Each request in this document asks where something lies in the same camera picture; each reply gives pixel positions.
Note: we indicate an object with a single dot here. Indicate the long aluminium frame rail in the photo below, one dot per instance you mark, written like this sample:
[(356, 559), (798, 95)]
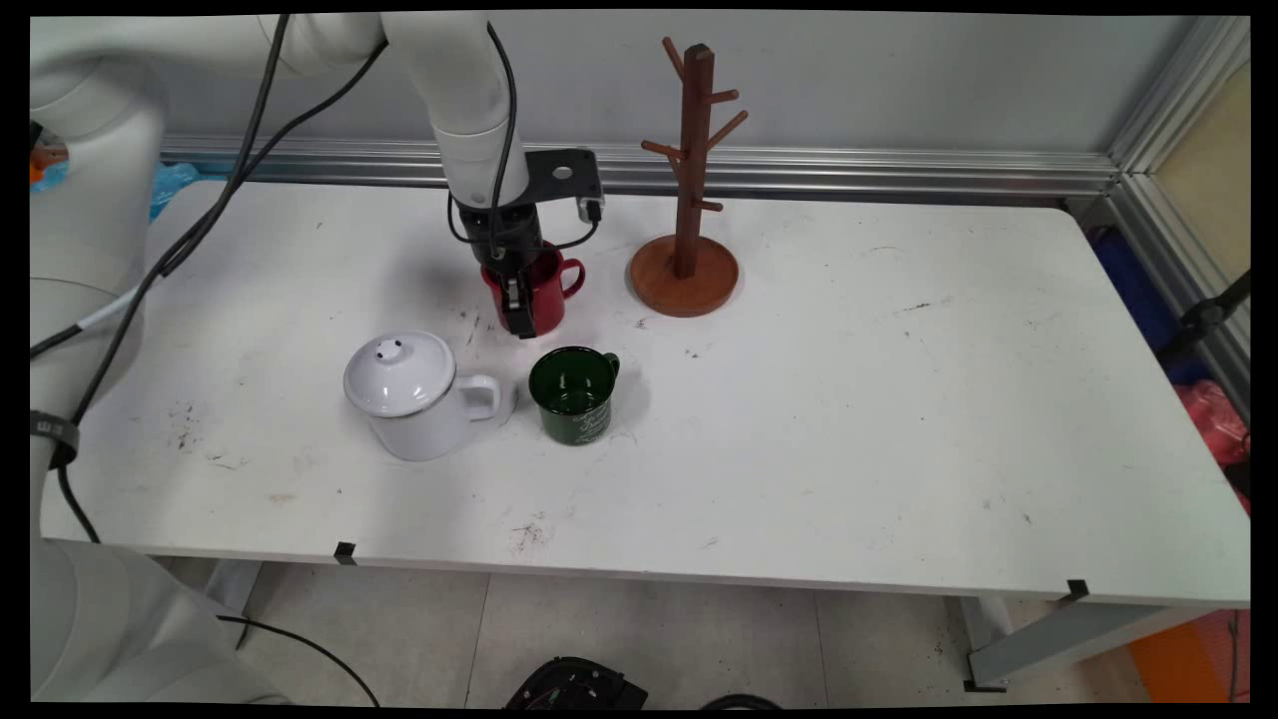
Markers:
[(849, 170)]

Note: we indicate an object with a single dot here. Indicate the black stand with clamp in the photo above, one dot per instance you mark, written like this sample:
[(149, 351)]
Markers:
[(1203, 318)]

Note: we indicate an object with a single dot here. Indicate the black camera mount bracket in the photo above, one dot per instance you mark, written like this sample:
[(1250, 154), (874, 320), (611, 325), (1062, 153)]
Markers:
[(564, 175)]

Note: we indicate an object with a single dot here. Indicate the black tape marker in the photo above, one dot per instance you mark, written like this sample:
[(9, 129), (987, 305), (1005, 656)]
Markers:
[(345, 553), (1077, 590)]

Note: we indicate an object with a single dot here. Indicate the blue container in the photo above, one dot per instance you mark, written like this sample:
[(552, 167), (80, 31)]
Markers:
[(1133, 290)]

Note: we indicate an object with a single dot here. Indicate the brown wooden mug tree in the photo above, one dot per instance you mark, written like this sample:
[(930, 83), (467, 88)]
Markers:
[(687, 285)]

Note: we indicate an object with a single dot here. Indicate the small orange object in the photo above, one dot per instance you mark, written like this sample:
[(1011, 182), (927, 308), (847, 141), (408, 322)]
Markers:
[(48, 160)]

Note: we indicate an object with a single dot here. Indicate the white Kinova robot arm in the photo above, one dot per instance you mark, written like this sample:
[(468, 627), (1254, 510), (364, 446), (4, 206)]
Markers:
[(469, 100)]

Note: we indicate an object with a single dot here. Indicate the black device on floor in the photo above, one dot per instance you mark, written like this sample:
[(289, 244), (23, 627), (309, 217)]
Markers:
[(574, 684)]

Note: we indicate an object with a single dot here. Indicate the blue water bottle packs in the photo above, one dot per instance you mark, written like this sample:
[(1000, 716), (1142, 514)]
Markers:
[(172, 185)]

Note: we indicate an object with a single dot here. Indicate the orange box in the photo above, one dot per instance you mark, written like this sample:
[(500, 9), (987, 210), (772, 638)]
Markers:
[(1178, 659)]

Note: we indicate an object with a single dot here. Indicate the dark green enamel mug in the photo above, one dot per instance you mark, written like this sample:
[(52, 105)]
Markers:
[(574, 399)]

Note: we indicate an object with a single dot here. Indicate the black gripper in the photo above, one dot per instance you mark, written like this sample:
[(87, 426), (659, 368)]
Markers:
[(514, 235)]

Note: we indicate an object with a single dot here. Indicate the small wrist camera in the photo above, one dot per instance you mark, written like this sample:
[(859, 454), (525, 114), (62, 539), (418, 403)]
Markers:
[(591, 209)]

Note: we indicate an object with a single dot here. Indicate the short aluminium frame rail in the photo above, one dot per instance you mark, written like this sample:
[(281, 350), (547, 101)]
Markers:
[(1188, 150)]

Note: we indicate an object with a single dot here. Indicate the white enamel pot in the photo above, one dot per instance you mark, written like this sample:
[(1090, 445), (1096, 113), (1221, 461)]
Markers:
[(429, 429)]

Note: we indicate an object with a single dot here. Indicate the red ceramic mug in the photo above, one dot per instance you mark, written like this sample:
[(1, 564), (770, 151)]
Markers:
[(549, 295)]

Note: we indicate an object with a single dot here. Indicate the red plastic bag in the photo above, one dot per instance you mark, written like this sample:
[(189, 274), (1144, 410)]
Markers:
[(1213, 429)]

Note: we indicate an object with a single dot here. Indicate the grey table leg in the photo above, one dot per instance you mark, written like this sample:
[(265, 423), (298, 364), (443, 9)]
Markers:
[(1058, 639)]

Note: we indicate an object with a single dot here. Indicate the white enamel pot lid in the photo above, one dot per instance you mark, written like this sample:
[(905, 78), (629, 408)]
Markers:
[(399, 374)]

